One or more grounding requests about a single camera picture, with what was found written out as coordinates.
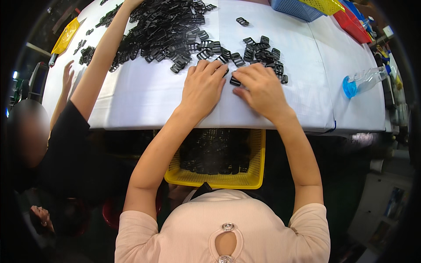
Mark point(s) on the yellow plastic basket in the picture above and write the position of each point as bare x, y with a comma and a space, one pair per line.
217, 180

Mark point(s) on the red plastic basket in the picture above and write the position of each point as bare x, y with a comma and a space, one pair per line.
352, 26

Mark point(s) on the cluttered side shelf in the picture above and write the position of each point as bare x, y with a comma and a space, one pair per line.
393, 82

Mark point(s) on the person's right hand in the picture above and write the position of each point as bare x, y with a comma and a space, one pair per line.
263, 90

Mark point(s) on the heap of buckles in basket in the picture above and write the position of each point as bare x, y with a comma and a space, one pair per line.
213, 154

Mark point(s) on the black plastic buckle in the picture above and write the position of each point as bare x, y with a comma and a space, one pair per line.
234, 81

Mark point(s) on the white table cover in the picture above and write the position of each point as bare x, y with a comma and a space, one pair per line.
315, 92

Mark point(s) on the blue plastic basket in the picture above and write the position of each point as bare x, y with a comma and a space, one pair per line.
296, 9

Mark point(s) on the white cabinet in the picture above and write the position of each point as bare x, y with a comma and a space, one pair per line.
381, 210

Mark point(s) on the person's left hand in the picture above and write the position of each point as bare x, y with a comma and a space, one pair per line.
200, 90

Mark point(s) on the single black slide buckle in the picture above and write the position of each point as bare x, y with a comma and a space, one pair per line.
242, 21

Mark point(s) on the red stool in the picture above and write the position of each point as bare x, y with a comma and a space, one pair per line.
111, 213

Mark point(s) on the yellow plastic tray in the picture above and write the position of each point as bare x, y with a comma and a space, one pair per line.
65, 36

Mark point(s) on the person's body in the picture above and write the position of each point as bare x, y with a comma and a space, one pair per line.
204, 226

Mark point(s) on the small yellow mesh basket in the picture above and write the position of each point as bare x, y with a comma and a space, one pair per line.
324, 6

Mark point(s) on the small cluster of black buckles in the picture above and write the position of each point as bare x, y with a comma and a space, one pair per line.
264, 54

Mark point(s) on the scattered group of black buckles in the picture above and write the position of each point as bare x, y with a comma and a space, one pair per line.
86, 54

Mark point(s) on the large pile of black buckles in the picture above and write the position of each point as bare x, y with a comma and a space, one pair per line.
164, 33

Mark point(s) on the clear bottle with blue liquid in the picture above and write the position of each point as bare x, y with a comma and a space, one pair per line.
361, 82

